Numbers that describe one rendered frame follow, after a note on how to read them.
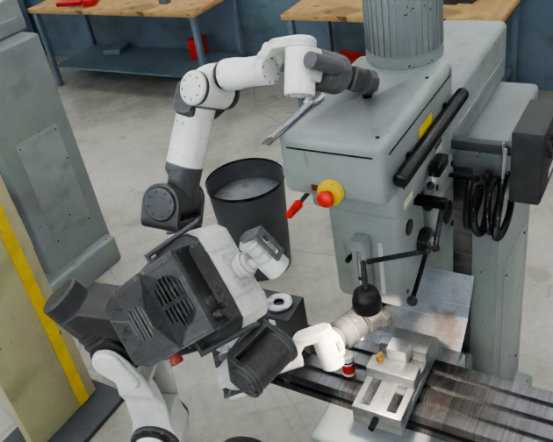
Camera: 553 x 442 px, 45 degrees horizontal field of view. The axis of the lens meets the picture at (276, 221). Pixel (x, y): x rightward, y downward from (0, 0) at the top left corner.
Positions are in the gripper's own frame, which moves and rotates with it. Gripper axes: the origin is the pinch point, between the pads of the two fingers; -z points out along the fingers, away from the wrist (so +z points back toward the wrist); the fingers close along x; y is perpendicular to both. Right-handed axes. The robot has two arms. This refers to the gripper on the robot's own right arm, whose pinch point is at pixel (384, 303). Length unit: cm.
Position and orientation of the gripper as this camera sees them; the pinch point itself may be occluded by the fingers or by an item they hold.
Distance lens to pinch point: 197.5
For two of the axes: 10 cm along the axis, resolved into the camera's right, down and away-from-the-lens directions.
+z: -7.6, 4.5, -4.8
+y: 1.4, 8.2, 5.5
